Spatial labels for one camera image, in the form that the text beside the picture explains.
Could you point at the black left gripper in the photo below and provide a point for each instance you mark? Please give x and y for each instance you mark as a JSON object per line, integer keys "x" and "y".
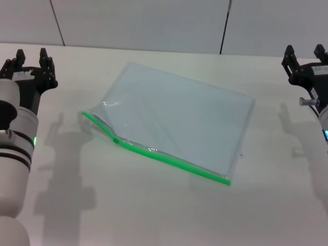
{"x": 30, "y": 87}

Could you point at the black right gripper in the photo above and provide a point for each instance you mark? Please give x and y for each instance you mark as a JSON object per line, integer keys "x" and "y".
{"x": 312, "y": 79}

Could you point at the green zipper slider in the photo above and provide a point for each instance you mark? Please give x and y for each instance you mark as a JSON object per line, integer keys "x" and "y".
{"x": 115, "y": 140}

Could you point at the transparent green-zip document bag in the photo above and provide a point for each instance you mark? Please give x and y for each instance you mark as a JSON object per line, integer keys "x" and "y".
{"x": 174, "y": 115}

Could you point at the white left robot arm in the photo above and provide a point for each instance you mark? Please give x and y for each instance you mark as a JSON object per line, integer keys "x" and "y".
{"x": 15, "y": 164}

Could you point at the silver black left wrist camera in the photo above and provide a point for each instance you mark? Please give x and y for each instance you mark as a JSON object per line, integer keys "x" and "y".
{"x": 9, "y": 92}

